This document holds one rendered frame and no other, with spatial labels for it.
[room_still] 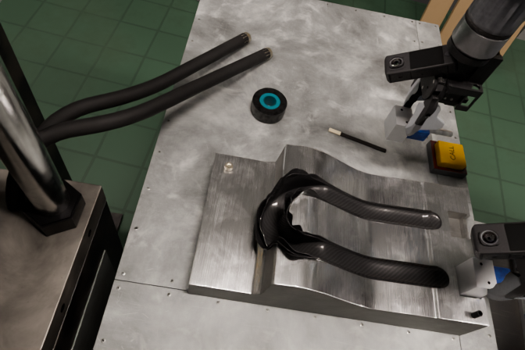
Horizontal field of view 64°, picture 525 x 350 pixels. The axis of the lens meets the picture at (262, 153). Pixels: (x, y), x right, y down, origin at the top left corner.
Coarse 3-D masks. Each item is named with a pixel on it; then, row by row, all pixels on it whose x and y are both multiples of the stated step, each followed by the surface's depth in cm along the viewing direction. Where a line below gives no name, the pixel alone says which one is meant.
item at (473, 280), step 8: (464, 264) 72; (472, 264) 70; (480, 264) 71; (488, 264) 70; (456, 272) 74; (464, 272) 72; (472, 272) 70; (480, 272) 69; (488, 272) 70; (496, 272) 71; (504, 272) 71; (464, 280) 72; (472, 280) 69; (480, 280) 68; (488, 280) 69; (496, 280) 70; (464, 288) 71; (472, 288) 69; (480, 288) 68; (488, 288) 68; (472, 296) 72; (480, 296) 72
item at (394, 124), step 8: (392, 112) 85; (400, 112) 84; (408, 112) 84; (384, 120) 89; (392, 120) 84; (400, 120) 82; (408, 120) 83; (384, 128) 88; (392, 128) 83; (400, 128) 83; (392, 136) 85; (400, 136) 85; (408, 136) 85; (416, 136) 85; (424, 136) 84; (448, 136) 86
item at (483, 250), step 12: (480, 228) 60; (492, 228) 59; (504, 228) 59; (516, 228) 58; (480, 240) 58; (492, 240) 58; (504, 240) 58; (516, 240) 57; (480, 252) 58; (492, 252) 57; (504, 252) 57; (516, 252) 57
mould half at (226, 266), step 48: (240, 192) 79; (384, 192) 82; (432, 192) 83; (240, 240) 74; (336, 240) 71; (384, 240) 76; (432, 240) 77; (192, 288) 71; (240, 288) 70; (288, 288) 65; (336, 288) 67; (384, 288) 71; (432, 288) 72
